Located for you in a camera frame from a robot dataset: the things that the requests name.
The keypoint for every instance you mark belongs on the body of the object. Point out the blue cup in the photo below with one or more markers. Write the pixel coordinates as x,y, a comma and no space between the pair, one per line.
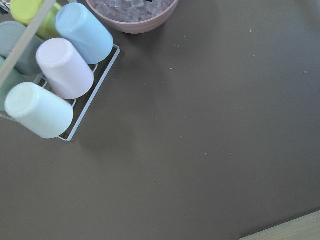
88,35

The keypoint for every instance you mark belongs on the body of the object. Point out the white cup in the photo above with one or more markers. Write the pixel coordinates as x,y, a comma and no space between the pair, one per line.
39,110

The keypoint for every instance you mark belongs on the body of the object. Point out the yellow cup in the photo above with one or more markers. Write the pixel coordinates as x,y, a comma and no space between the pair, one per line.
24,11

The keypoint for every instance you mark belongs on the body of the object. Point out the pink bowl with ice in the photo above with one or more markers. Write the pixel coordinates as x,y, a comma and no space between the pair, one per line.
133,16

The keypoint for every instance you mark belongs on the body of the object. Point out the pink cup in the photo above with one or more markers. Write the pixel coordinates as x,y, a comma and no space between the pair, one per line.
66,71

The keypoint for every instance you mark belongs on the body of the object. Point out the grey cup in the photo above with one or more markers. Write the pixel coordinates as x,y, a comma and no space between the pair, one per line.
10,33

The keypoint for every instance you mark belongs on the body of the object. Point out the bamboo cutting board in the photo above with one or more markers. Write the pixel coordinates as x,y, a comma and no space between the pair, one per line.
302,228

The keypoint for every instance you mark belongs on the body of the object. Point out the green cup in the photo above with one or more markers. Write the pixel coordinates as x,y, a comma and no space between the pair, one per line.
12,80

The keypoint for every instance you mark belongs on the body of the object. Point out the white cup rack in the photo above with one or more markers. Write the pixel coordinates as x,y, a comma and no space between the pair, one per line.
82,104

